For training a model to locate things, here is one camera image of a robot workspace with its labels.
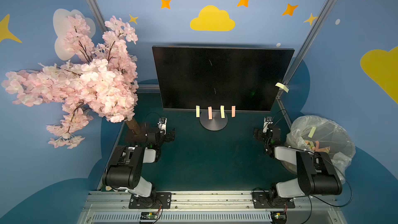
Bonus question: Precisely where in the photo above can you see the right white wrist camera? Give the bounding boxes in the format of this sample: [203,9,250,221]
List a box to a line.
[262,116,273,133]

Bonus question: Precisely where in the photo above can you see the bin with clear plastic bag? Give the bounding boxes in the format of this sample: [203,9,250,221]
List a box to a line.
[285,115,356,184]

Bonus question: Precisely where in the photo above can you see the right small circuit board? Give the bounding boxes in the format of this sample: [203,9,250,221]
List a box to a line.
[271,212,287,224]

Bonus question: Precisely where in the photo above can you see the pink sticky note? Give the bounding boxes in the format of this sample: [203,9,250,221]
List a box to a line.
[208,106,212,120]
[231,106,236,118]

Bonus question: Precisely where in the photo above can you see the aluminium frame post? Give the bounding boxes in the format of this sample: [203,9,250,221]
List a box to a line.
[283,0,338,85]
[86,0,108,33]

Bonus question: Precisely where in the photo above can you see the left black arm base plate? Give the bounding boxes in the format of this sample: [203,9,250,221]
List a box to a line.
[128,192,172,209]

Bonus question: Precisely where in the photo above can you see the round grey monitor stand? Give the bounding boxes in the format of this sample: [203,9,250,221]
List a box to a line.
[200,111,228,131]

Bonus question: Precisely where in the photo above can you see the pink cherry blossom tree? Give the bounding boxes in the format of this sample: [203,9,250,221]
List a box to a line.
[2,15,138,149]

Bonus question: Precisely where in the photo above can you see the black computer monitor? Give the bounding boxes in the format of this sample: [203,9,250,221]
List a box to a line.
[152,46,294,112]

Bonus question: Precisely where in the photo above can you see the left aluminium frame post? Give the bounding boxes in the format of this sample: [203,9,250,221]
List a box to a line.
[86,0,108,33]

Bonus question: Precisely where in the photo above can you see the left small circuit board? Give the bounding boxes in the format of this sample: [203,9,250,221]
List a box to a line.
[140,212,160,222]

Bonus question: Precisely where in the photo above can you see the aluminium mounting rail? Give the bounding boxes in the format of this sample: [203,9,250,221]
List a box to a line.
[78,190,347,224]

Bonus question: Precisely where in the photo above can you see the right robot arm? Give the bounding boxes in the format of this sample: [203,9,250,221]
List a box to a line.
[254,124,343,201]

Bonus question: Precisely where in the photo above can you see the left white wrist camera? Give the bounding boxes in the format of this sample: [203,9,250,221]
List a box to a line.
[158,117,167,132]

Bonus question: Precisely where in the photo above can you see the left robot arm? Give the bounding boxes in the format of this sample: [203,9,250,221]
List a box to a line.
[102,128,176,201]

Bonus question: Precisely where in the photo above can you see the small circuit board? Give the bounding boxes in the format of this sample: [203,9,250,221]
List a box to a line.
[140,212,160,222]
[271,212,287,224]

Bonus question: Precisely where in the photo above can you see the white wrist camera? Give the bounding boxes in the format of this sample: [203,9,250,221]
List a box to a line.
[158,117,167,132]
[262,116,273,133]

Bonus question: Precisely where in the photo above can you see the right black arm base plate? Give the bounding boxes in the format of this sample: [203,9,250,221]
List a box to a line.
[251,191,295,209]

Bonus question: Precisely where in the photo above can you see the green sticky note monitor edge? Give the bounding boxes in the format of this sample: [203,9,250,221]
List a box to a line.
[275,83,289,93]

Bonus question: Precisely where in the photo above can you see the brown tree trunk base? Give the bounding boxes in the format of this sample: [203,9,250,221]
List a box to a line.
[125,118,147,143]

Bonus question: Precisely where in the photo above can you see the green sticky note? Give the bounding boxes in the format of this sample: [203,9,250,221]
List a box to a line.
[195,105,201,118]
[220,105,226,119]

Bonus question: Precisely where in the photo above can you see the right aluminium frame post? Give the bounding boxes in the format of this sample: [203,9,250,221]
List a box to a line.
[283,0,338,85]

